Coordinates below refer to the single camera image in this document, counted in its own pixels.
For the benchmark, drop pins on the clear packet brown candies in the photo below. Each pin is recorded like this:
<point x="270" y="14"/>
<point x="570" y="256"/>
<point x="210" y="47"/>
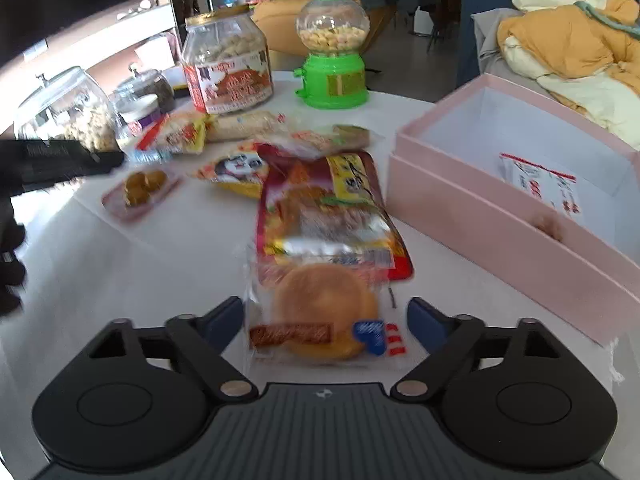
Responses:
<point x="139" y="193"/>

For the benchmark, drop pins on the brown bar clear wrapper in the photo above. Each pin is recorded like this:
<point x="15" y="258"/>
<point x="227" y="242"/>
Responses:
<point x="331" y="140"/>

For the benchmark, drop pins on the red yellow snack packet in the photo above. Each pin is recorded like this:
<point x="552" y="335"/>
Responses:
<point x="176" y="133"/>

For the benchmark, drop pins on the large red snack bag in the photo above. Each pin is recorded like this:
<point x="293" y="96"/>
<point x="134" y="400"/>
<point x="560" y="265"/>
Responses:
<point x="328" y="208"/>

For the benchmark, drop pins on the large glass peanut jar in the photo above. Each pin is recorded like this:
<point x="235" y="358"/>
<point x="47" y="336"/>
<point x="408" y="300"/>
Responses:
<point x="69" y="106"/>

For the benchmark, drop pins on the purple paper cup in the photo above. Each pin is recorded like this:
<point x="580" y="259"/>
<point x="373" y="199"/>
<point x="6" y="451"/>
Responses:
<point x="137" y="115"/>

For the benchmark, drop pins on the white red packet in box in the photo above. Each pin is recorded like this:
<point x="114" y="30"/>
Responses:
<point x="554" y="188"/>

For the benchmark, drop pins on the panda yellow snack packet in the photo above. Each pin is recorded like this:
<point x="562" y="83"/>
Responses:
<point x="242" y="173"/>

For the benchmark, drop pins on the plastic jar with red label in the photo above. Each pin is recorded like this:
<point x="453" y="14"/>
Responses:
<point x="226" y="61"/>

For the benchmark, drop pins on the orange armchair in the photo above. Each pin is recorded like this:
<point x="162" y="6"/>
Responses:
<point x="295" y="20"/>

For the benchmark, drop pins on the beige cracker bar packet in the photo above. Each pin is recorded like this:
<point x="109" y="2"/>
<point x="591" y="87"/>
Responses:
<point x="245" y="126"/>

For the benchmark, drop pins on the small glass jar dark contents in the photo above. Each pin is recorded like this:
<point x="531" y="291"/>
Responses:
<point x="141" y="83"/>

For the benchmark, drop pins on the round cake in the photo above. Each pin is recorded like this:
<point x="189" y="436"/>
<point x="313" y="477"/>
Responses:
<point x="311" y="312"/>

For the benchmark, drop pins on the pink cardboard box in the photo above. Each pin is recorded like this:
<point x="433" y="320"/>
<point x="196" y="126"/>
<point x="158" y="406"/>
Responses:
<point x="445" y="179"/>

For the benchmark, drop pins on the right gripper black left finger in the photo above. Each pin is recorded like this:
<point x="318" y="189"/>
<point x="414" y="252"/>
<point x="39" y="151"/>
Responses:
<point x="193" y="345"/>

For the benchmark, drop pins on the orange cream blanket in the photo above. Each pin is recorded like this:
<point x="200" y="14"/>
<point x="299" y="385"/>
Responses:
<point x="585" y="53"/>

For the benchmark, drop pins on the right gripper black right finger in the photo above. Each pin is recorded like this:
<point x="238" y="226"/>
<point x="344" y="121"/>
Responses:
<point x="456" y="345"/>

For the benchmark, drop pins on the green gumball dispenser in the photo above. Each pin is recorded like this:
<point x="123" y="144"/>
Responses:
<point x="334" y="74"/>

